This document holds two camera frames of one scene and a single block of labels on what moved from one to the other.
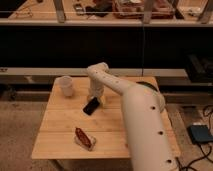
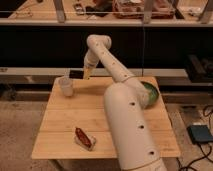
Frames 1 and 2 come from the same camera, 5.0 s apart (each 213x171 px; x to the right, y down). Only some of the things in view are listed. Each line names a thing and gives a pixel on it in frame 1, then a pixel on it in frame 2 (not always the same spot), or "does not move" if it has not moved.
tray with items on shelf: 134,9 does not move
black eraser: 91,106 -> 76,74
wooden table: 66,131 does not move
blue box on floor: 199,133 does not move
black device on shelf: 79,9 does not move
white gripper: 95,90 -> 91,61
